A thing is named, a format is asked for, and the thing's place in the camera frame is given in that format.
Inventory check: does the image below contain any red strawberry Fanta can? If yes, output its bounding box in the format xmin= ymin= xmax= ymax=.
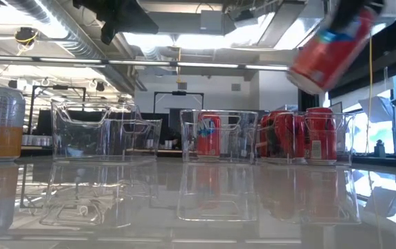
xmin=286 ymin=6 xmax=379 ymax=96
xmin=197 ymin=113 xmax=222 ymax=157

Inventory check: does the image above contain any clear plastic bin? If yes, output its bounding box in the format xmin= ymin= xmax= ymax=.
xmin=179 ymin=109 xmax=260 ymax=164
xmin=255 ymin=111 xmax=355 ymax=166
xmin=51 ymin=100 xmax=163 ymax=163

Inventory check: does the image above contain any silver and orange soda can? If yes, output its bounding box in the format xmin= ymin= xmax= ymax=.
xmin=0 ymin=86 xmax=26 ymax=163

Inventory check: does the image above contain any black round ceiling device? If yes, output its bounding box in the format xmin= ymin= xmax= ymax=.
xmin=13 ymin=26 xmax=40 ymax=46

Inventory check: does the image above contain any long ceiling light bar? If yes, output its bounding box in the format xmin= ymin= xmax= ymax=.
xmin=0 ymin=54 xmax=294 ymax=72

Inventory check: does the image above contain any white hanging sheet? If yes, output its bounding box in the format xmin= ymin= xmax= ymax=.
xmin=358 ymin=95 xmax=395 ymax=124

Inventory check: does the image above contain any black monitor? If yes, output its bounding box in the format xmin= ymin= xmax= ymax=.
xmin=28 ymin=109 xmax=81 ymax=136

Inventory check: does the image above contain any small dark bottle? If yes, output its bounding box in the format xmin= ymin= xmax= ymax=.
xmin=373 ymin=138 xmax=386 ymax=158

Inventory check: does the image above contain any wooden background desk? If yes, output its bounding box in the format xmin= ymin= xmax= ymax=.
xmin=158 ymin=147 xmax=185 ymax=155

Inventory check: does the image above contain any silver metal tray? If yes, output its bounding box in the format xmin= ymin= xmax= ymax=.
xmin=21 ymin=134 xmax=53 ymax=147

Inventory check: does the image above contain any large silver box duct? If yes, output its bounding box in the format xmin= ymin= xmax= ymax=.
xmin=370 ymin=0 xmax=396 ymax=39

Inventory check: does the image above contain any grey rectangular ceiling duct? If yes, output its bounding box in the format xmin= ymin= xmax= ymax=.
xmin=149 ymin=9 xmax=227 ymax=36

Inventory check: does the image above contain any yellow hanging cable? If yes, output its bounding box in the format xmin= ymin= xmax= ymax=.
xmin=363 ymin=30 xmax=374 ymax=155

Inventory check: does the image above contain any black metal frame stand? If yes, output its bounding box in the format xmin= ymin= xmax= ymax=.
xmin=153 ymin=91 xmax=205 ymax=113
xmin=29 ymin=84 xmax=87 ymax=136

